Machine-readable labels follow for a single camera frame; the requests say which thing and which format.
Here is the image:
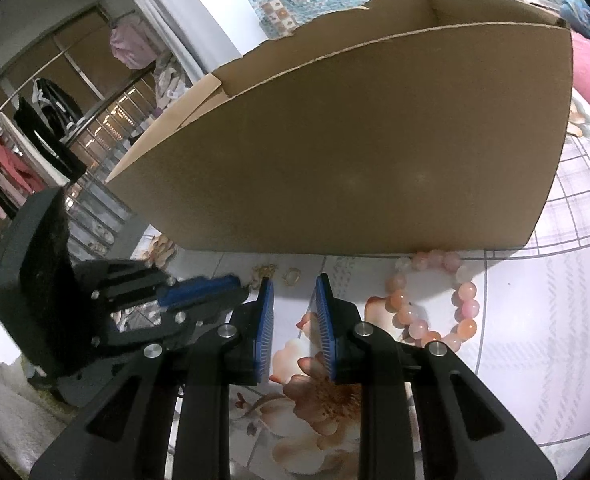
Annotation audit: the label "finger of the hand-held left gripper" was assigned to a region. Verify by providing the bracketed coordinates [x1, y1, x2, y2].
[92, 290, 251, 361]
[72, 259, 242, 311]

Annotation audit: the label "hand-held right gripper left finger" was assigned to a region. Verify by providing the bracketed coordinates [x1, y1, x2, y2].
[29, 276, 276, 480]

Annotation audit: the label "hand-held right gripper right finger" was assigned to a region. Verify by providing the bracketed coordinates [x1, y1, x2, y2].
[315, 274, 558, 480]

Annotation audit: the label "pink bead bracelet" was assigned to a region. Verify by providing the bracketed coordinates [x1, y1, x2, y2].
[386, 249, 478, 353]

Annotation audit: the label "brown cardboard box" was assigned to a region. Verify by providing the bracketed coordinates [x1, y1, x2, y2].
[106, 0, 573, 257]

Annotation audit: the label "red hanging clothes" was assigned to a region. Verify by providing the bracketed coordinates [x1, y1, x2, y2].
[0, 137, 48, 221]

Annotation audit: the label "black hanging clothes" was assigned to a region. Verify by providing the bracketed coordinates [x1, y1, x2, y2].
[14, 77, 88, 186]

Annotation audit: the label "metal grille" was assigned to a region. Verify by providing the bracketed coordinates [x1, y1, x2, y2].
[67, 72, 158, 261]

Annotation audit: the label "pile of light clothes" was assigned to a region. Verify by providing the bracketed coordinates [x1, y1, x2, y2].
[154, 52, 191, 111]

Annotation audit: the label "pink hanging garment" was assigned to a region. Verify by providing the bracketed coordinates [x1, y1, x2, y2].
[111, 12, 158, 68]

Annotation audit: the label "white curtain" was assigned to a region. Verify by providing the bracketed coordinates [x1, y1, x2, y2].
[106, 0, 211, 91]

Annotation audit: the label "blue patterned quilt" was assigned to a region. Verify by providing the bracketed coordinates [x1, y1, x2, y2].
[558, 0, 590, 51]

